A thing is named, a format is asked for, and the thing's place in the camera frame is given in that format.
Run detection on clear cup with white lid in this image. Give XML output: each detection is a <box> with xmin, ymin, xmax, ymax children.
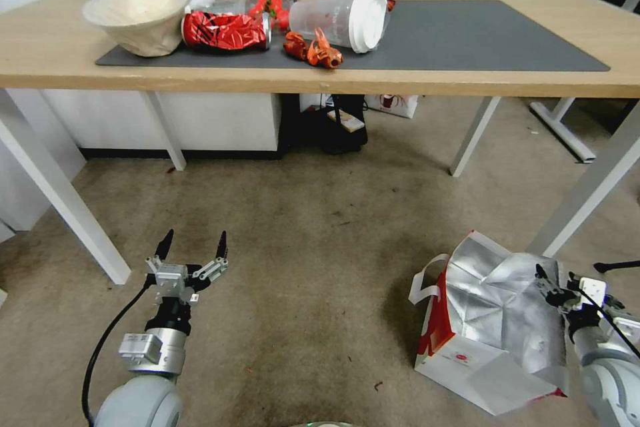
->
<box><xmin>288</xmin><ymin>0</ymin><xmax>393</xmax><ymax>55</ymax></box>

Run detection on beige paper bowl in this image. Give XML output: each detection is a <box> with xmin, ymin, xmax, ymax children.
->
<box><xmin>81</xmin><ymin>0</ymin><xmax>193</xmax><ymax>58</ymax></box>

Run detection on silver red food delivery bag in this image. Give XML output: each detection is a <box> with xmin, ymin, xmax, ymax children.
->
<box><xmin>409</xmin><ymin>230</ymin><xmax>572</xmax><ymax>417</ymax></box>

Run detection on crushed red drink can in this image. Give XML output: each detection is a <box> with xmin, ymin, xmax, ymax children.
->
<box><xmin>181</xmin><ymin>10</ymin><xmax>273</xmax><ymax>53</ymax></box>

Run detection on white robot front shell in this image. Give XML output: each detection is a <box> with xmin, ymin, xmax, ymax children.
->
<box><xmin>287</xmin><ymin>418</ymin><xmax>352</xmax><ymax>427</ymax></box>

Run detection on red plastic wrapper pile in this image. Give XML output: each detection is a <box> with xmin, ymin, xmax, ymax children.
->
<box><xmin>247</xmin><ymin>0</ymin><xmax>294</xmax><ymax>31</ymax></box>

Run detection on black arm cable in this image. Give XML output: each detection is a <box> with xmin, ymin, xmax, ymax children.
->
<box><xmin>579</xmin><ymin>286</ymin><xmax>640</xmax><ymax>350</ymax></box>
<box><xmin>81</xmin><ymin>278</ymin><xmax>152</xmax><ymax>424</ymax></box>

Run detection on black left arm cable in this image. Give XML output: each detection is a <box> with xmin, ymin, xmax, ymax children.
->
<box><xmin>81</xmin><ymin>278</ymin><xmax>152</xmax><ymax>424</ymax></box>

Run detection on white cabinet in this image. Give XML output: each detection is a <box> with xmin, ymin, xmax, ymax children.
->
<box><xmin>41</xmin><ymin>89</ymin><xmax>284</xmax><ymax>161</ymax></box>

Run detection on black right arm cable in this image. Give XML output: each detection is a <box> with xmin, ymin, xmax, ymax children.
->
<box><xmin>579</xmin><ymin>286</ymin><xmax>640</xmax><ymax>350</ymax></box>

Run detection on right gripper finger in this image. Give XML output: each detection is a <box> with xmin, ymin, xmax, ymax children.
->
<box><xmin>603</xmin><ymin>294</ymin><xmax>640</xmax><ymax>336</ymax></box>
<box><xmin>535</xmin><ymin>263</ymin><xmax>579</xmax><ymax>309</ymax></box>

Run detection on grey desk mat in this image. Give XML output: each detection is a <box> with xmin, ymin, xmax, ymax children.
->
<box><xmin>95</xmin><ymin>0</ymin><xmax>612</xmax><ymax>73</ymax></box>

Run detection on white desk foot frame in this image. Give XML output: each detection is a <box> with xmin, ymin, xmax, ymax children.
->
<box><xmin>529</xmin><ymin>96</ymin><xmax>597</xmax><ymax>164</ymax></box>

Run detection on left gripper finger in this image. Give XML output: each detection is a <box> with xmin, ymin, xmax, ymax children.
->
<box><xmin>189</xmin><ymin>230</ymin><xmax>232</xmax><ymax>284</ymax></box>
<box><xmin>143</xmin><ymin>229</ymin><xmax>175</xmax><ymax>278</ymax></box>

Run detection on black chair base leg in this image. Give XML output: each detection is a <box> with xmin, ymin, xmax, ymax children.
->
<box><xmin>593</xmin><ymin>260</ymin><xmax>640</xmax><ymax>274</ymax></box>

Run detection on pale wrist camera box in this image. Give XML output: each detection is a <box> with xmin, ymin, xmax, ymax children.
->
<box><xmin>152</xmin><ymin>270</ymin><xmax>187</xmax><ymax>301</ymax></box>
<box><xmin>579</xmin><ymin>276</ymin><xmax>607</xmax><ymax>311</ymax></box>

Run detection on wooden table with white legs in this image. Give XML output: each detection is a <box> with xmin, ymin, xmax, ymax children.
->
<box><xmin>0</xmin><ymin>0</ymin><xmax>640</xmax><ymax>288</ymax></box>

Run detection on black box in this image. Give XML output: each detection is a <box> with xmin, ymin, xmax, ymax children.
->
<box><xmin>279</xmin><ymin>93</ymin><xmax>371</xmax><ymax>155</ymax></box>

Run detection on white shopping bag red print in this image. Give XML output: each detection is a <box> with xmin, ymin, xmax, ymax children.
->
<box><xmin>363</xmin><ymin>94</ymin><xmax>421</xmax><ymax>119</ymax></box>

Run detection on crumpled red wrapper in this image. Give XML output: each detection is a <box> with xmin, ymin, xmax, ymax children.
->
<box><xmin>283</xmin><ymin>31</ymin><xmax>309</xmax><ymax>61</ymax></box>
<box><xmin>306</xmin><ymin>26</ymin><xmax>345</xmax><ymax>69</ymax></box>

